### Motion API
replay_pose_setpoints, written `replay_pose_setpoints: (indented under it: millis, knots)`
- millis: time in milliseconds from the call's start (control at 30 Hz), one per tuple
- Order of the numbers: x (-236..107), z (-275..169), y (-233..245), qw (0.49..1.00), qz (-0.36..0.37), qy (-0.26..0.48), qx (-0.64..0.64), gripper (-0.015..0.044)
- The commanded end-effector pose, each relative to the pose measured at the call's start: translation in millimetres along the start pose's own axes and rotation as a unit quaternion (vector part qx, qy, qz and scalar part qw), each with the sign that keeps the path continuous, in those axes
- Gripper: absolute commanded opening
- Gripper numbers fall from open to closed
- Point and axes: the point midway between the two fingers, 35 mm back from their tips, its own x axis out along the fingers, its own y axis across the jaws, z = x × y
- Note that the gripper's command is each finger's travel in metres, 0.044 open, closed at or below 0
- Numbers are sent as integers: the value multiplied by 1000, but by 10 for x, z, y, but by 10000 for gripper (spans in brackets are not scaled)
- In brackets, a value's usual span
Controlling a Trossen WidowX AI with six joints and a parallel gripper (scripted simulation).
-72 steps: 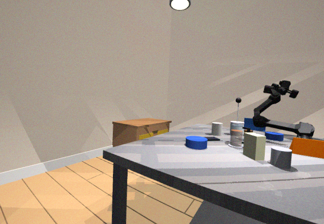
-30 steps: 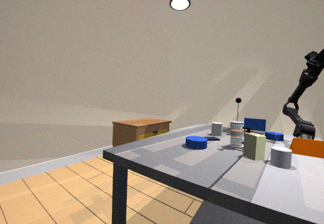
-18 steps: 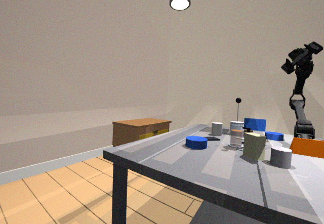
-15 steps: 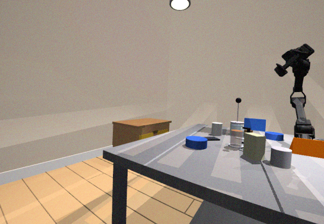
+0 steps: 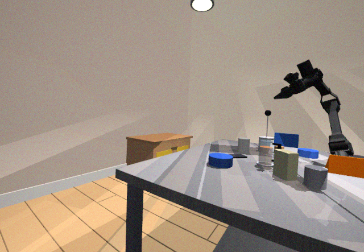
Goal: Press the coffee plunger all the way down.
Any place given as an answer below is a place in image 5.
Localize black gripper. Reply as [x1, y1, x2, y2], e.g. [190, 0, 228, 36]
[274, 78, 310, 100]

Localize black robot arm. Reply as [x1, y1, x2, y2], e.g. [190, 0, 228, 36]
[284, 60, 354, 157]

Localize blue cylinder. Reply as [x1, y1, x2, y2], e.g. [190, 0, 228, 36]
[209, 153, 233, 168]
[297, 148, 319, 159]

